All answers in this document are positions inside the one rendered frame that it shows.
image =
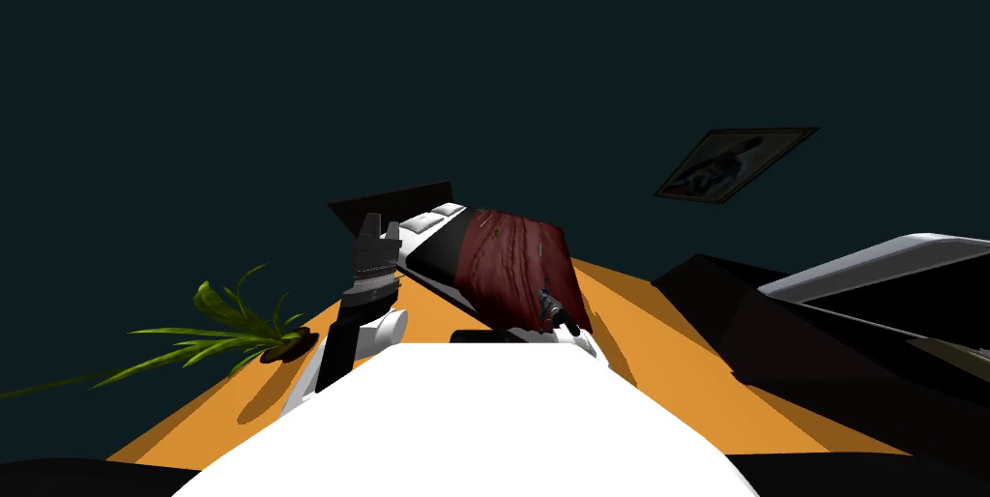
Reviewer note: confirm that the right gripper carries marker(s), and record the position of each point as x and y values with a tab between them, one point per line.
547	304

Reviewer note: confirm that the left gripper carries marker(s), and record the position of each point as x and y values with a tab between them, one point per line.
377	257

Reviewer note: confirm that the bed with red blanket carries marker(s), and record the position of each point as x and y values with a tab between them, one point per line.
506	269

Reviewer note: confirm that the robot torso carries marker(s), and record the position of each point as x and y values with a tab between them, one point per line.
472	427

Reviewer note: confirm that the green potted plant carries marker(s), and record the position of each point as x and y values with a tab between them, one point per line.
232	327

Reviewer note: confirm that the black furniture with white top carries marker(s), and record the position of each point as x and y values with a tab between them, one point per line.
773	334

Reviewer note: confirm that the framed wall picture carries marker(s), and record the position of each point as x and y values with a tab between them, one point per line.
731	164

